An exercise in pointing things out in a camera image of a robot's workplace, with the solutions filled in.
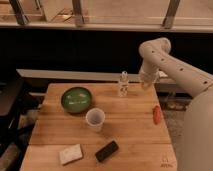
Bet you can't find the red orange toy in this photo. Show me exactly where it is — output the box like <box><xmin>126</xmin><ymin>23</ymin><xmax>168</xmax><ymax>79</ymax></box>
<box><xmin>153</xmin><ymin>106</ymin><xmax>161</xmax><ymax>125</ymax></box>

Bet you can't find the black rectangular block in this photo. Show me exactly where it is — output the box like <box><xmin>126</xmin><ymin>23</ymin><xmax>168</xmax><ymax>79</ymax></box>
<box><xmin>95</xmin><ymin>141</ymin><xmax>119</xmax><ymax>162</ymax></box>

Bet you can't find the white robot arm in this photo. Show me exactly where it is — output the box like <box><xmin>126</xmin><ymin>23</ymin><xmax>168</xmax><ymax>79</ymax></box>
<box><xmin>139</xmin><ymin>37</ymin><xmax>213</xmax><ymax>171</ymax></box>

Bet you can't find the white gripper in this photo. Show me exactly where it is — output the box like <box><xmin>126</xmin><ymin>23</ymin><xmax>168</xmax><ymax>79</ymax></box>
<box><xmin>139</xmin><ymin>70</ymin><xmax>158</xmax><ymax>90</ymax></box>

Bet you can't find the green bowl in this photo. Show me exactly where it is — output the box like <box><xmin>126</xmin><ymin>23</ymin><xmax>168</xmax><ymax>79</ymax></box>
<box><xmin>61</xmin><ymin>87</ymin><xmax>92</xmax><ymax>114</ymax></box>

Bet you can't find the wooden shelf frame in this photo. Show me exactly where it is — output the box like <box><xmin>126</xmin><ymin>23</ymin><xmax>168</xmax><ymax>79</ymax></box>
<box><xmin>0</xmin><ymin>0</ymin><xmax>213</xmax><ymax>33</ymax></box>

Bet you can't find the grey metal rail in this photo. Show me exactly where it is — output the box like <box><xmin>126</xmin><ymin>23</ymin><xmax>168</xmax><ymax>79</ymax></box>
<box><xmin>16</xmin><ymin>68</ymin><xmax>178</xmax><ymax>84</ymax></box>

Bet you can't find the beige sponge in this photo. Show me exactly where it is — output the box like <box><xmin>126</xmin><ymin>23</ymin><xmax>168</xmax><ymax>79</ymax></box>
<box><xmin>59</xmin><ymin>144</ymin><xmax>83</xmax><ymax>165</ymax></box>

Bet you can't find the wooden cutting board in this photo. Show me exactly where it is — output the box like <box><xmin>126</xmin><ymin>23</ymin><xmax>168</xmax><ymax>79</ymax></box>
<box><xmin>21</xmin><ymin>83</ymin><xmax>177</xmax><ymax>171</ymax></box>

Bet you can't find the clear plastic bottle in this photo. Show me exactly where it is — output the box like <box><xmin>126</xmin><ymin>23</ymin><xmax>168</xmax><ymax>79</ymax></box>
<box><xmin>119</xmin><ymin>71</ymin><xmax>129</xmax><ymax>97</ymax></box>

